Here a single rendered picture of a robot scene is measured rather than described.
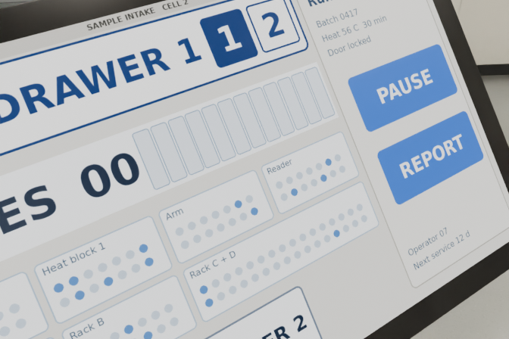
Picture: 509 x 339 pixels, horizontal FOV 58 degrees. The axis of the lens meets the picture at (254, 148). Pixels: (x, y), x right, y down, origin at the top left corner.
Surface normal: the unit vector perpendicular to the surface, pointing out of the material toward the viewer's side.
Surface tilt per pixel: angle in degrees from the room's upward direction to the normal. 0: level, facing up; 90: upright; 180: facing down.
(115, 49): 50
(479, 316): 0
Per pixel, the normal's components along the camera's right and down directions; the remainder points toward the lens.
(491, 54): -0.04, 0.62
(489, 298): -0.07, -0.78
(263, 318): 0.35, -0.11
